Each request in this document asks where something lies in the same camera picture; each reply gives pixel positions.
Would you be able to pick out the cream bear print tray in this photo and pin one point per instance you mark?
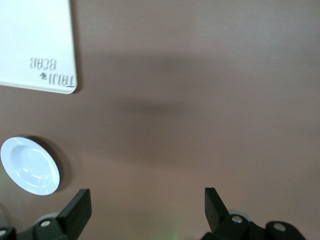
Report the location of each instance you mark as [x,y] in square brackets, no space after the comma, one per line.
[30,37]

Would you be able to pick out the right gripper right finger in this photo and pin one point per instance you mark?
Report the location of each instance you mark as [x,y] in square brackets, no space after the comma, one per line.
[212,207]

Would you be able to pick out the white round plate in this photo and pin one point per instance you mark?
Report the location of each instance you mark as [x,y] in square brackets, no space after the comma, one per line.
[30,166]

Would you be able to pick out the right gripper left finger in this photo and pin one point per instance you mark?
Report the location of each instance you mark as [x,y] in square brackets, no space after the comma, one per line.
[77,207]

